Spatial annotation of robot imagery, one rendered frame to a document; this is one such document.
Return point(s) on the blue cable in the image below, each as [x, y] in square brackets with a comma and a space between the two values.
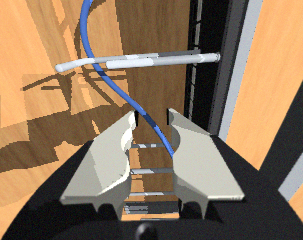
[84, 37]

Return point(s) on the grey free-standing rack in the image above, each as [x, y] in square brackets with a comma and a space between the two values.
[220, 36]

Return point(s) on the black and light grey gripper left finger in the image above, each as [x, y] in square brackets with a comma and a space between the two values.
[95, 174]

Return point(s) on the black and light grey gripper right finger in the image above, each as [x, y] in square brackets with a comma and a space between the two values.
[227, 187]

